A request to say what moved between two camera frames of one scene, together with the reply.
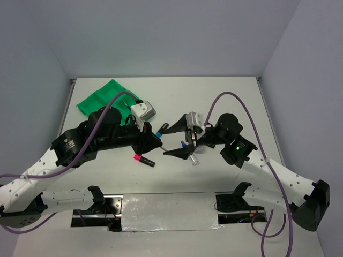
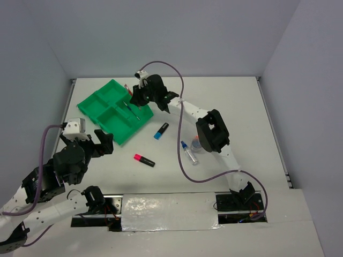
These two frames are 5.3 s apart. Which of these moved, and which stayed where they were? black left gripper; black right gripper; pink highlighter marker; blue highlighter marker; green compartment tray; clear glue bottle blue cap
Moved: black left gripper; black right gripper
Stayed: pink highlighter marker; clear glue bottle blue cap; blue highlighter marker; green compartment tray
